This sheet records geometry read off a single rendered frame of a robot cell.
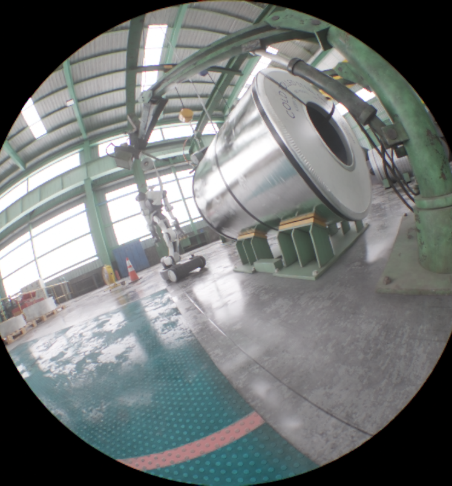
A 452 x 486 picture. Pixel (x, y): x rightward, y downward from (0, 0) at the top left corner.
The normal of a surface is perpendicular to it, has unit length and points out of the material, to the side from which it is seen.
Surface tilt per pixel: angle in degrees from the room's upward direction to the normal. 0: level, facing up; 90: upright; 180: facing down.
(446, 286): 0
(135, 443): 0
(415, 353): 0
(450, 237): 90
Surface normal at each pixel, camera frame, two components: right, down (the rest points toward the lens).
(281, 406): -0.35, -0.94
